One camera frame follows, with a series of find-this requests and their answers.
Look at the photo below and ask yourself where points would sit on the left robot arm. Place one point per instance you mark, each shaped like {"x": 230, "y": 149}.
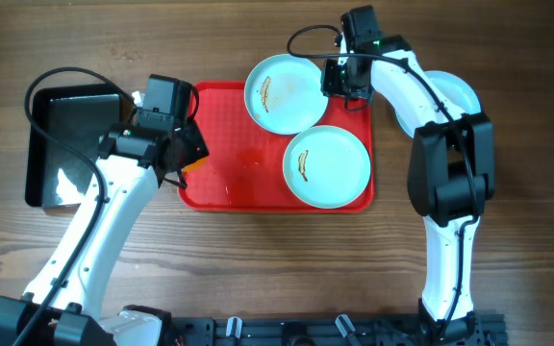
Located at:
{"x": 62, "y": 304}

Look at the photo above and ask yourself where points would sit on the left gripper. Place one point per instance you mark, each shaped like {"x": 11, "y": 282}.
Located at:
{"x": 192, "y": 148}

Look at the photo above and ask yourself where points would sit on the white plate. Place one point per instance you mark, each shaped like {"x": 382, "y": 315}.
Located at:
{"x": 326, "y": 167}
{"x": 282, "y": 95}
{"x": 456, "y": 90}

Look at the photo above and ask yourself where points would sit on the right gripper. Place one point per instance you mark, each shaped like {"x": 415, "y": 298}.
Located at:
{"x": 329, "y": 87}

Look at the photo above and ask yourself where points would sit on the red plastic tray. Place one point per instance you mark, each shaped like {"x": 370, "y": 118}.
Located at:
{"x": 243, "y": 171}

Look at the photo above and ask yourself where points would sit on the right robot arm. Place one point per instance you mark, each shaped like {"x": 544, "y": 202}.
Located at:
{"x": 451, "y": 169}

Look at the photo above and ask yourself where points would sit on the orange sponge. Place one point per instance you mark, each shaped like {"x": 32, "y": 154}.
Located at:
{"x": 195, "y": 165}

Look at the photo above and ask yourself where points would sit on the black water basin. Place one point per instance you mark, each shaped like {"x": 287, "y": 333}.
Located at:
{"x": 77, "y": 116}

